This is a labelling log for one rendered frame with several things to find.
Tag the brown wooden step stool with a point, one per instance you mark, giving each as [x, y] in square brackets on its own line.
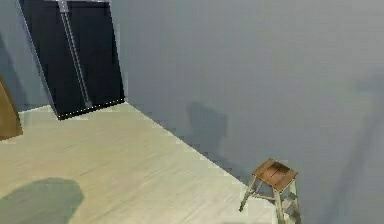
[276, 176]

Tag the brown wooden cupboard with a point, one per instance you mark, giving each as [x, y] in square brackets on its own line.
[6, 116]

